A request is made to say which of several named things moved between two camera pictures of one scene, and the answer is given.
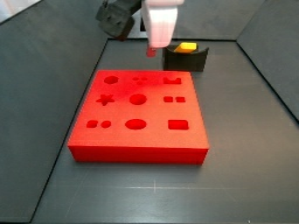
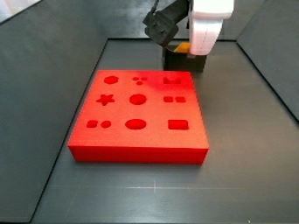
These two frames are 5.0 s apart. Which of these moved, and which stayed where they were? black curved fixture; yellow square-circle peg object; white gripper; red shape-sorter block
Moved: white gripper
Stayed: red shape-sorter block; yellow square-circle peg object; black curved fixture
